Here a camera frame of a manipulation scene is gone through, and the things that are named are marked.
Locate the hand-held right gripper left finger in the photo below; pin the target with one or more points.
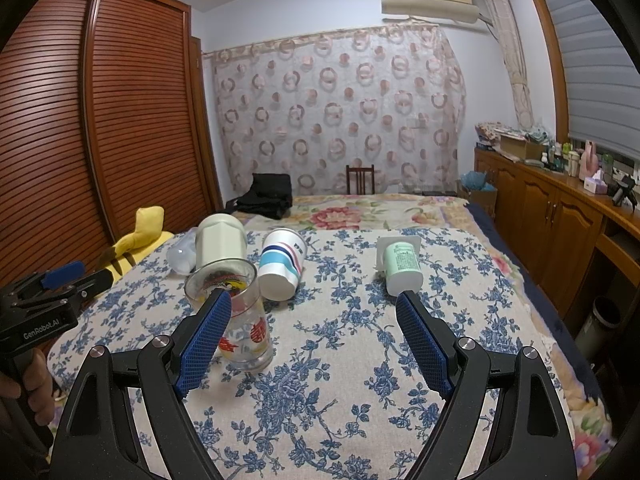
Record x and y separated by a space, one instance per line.
210 330

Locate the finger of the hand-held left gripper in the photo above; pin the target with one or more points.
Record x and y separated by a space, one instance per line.
62 274
97 282

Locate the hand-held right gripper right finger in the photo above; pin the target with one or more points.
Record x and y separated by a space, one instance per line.
420 335

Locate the clear printed glass cup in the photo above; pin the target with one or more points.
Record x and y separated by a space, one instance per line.
247 330

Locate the mint green plastic cup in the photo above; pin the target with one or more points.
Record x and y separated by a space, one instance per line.
402 267

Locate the clear plastic cup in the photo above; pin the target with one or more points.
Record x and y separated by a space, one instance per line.
181 257

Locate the cream plastic cup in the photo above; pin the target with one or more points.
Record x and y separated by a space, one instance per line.
220 240

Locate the striped paper cup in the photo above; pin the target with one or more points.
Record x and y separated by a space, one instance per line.
280 265

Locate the person's left hand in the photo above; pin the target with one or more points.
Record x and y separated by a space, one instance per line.
41 375

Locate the yellow plush toy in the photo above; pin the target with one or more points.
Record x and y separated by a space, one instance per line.
142 232

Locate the blue floral blanket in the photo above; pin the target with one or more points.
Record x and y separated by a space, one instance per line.
330 385

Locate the floral bed sheet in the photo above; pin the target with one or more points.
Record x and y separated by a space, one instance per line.
380 212

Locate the brown louvred wardrobe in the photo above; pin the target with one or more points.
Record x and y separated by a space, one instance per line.
75 135

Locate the black bag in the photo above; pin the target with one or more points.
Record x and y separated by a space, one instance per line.
265 192

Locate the blue plastic bag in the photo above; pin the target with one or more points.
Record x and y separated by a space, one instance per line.
477 180

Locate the dark wooden chair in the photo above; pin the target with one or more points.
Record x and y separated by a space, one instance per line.
360 180

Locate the wooden sideboard cabinet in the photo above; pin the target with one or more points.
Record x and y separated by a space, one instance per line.
540 220

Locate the grey trash bin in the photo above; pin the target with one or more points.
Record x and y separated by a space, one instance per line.
600 325

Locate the cardboard box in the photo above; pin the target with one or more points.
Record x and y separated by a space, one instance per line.
520 147

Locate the pink tissue box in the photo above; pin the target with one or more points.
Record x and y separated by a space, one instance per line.
595 184

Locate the circle patterned sheer curtain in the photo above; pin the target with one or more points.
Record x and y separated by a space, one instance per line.
340 110

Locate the pink bottle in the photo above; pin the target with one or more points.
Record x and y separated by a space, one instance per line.
590 160

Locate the black hair dryer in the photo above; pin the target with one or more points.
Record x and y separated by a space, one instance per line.
622 190

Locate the green bottle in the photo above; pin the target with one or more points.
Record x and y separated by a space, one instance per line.
607 164

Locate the tied patterned drape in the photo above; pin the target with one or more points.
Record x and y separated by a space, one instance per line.
510 60

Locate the grey window blind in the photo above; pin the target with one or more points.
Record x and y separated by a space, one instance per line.
590 60

